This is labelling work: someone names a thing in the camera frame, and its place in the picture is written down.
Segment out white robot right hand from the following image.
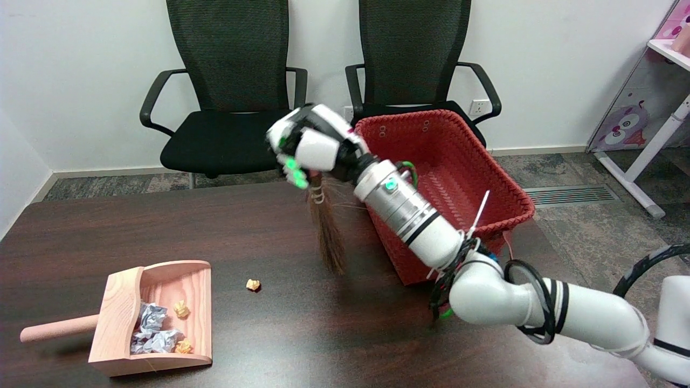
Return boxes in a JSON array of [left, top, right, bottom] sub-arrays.
[[266, 103, 378, 189]]

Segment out small brown straw broom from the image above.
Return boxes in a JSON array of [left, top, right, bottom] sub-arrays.
[[306, 171, 347, 275]]

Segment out wooden dustpan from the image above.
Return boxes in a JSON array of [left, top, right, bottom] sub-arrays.
[[20, 260, 213, 378]]

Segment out black mesh office chair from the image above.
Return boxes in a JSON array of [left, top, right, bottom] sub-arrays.
[[344, 0, 502, 173], [139, 0, 313, 189]]

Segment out red woven basket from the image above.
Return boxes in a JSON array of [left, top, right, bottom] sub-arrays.
[[355, 109, 536, 285]]

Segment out white zip tie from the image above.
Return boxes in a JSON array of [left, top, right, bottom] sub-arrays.
[[466, 190, 490, 238]]

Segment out metal floor vent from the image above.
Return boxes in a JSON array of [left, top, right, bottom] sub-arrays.
[[523, 185, 620, 208]]

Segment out white desk leg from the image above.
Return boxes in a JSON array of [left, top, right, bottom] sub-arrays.
[[593, 94, 690, 219]]

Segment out green cable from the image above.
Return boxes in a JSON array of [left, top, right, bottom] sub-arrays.
[[398, 161, 454, 320]]

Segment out small black cable loop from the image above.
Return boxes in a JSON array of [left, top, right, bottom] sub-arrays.
[[504, 260, 556, 344]]

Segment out large black cable loop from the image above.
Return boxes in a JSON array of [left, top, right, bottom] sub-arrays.
[[615, 244, 690, 297]]

